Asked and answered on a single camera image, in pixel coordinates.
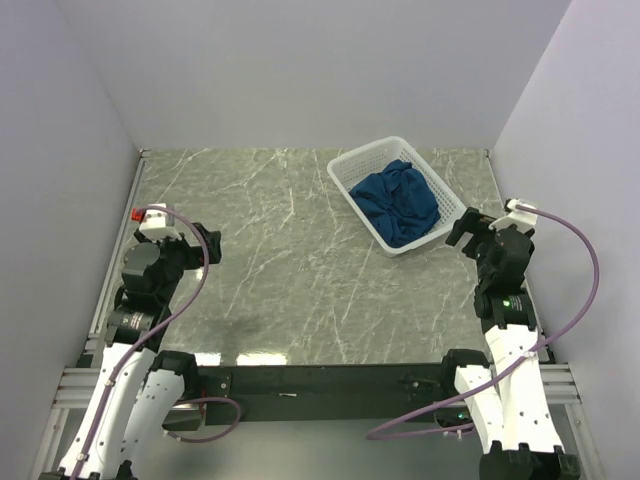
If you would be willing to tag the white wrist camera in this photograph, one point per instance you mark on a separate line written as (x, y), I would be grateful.
(517, 212)
(155, 220)

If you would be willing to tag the blue printed t shirt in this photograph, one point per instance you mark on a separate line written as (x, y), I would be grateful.
(398, 203)

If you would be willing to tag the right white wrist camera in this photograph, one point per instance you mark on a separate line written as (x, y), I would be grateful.
(517, 212)

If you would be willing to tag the aluminium frame rail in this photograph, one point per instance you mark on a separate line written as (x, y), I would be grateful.
(77, 382)

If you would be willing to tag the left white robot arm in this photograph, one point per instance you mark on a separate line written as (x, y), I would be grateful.
(138, 383)

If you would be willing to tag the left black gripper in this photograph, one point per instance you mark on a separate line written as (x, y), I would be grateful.
(195, 254)

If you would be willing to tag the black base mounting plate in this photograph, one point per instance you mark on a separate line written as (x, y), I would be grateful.
(272, 393)

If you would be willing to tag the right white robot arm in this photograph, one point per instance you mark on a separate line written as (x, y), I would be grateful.
(504, 390)

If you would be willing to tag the white plastic laundry basket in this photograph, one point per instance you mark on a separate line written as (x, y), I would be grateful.
(350, 168)

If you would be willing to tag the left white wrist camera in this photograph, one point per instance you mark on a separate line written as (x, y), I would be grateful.
(155, 220)

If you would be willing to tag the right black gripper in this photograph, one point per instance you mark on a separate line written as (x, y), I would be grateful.
(471, 219)

